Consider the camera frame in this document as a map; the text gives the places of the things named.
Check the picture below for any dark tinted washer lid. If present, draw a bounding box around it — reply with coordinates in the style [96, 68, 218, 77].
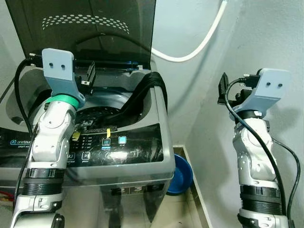
[5, 0, 157, 67]

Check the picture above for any blue plastic basin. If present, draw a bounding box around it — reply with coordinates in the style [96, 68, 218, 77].
[166, 154, 194, 196]

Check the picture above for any grey top-load washing machine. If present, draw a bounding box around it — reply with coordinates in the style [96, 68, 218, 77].
[0, 66, 175, 228]

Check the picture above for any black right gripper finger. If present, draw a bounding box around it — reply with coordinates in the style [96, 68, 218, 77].
[217, 72, 229, 105]

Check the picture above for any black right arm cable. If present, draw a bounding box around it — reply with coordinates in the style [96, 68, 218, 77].
[225, 74, 303, 228]

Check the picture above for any black cloth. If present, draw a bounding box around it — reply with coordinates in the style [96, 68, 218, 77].
[78, 71, 168, 131]

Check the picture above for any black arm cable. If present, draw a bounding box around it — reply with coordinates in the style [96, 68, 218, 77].
[225, 74, 303, 228]
[13, 53, 44, 200]

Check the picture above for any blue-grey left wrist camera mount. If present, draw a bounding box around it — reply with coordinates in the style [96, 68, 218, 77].
[41, 48, 86, 104]

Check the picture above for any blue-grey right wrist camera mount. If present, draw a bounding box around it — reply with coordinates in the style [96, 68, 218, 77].
[236, 68, 292, 114]

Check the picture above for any white water hose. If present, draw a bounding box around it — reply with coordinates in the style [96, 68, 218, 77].
[151, 0, 229, 63]

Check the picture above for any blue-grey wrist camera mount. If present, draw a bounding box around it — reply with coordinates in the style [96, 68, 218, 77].
[41, 48, 86, 104]
[236, 68, 292, 114]

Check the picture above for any black washer control panel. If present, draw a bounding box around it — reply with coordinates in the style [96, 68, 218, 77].
[0, 124, 165, 168]

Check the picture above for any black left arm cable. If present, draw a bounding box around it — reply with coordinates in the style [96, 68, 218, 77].
[13, 53, 44, 200]

